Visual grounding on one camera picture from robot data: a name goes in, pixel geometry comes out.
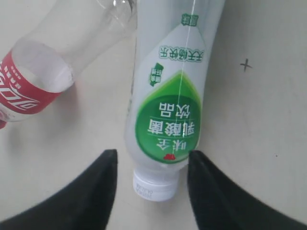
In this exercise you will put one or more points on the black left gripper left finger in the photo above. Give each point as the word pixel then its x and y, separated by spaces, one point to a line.
pixel 84 204

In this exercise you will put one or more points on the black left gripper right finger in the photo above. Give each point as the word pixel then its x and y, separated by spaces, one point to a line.
pixel 218 203

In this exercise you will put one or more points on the clear bottle red label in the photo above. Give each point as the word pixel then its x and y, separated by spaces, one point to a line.
pixel 44 63

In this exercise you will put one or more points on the white bottle green label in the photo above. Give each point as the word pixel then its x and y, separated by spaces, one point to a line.
pixel 174 40

